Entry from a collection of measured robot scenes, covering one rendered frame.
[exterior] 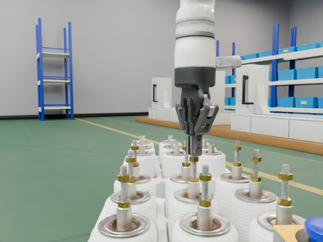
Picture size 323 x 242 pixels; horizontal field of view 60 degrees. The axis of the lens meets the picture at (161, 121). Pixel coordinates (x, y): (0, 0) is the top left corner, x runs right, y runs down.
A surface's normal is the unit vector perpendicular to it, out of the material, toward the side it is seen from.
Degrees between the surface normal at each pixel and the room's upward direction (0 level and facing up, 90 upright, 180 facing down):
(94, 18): 90
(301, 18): 90
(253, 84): 90
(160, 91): 90
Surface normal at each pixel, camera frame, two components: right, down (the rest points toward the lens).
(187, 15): -0.51, 0.09
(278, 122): -0.88, 0.04
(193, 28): -0.17, 0.08
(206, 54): 0.44, 0.07
